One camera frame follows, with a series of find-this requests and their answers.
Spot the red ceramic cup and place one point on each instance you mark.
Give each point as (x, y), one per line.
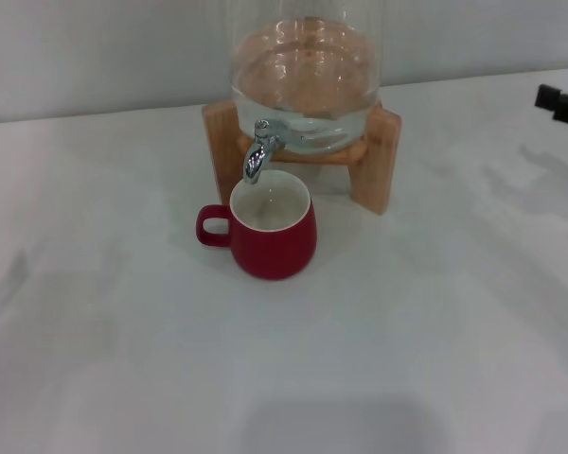
(274, 250)

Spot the chrome dispenser faucet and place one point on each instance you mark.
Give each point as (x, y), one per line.
(255, 156)

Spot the glass water dispenser jar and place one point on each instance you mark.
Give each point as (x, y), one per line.
(307, 71)

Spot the wooden dispenser stand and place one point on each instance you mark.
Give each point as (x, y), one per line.
(376, 161)

